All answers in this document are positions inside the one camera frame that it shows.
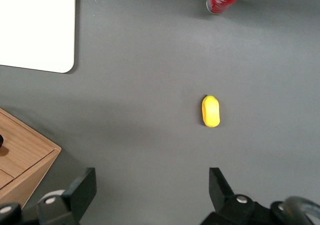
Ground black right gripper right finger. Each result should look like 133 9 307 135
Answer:
208 167 256 215

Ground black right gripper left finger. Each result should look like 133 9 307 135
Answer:
37 167 97 225

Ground white rectangular tray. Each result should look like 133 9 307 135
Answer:
0 0 76 74

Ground wooden two-drawer cabinet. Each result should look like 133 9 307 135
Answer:
0 106 62 210

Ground wooden drawer front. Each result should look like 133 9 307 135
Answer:
0 107 56 179

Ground yellow toy lemon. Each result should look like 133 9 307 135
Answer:
201 94 221 128

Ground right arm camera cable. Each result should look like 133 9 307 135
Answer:
271 196 320 225

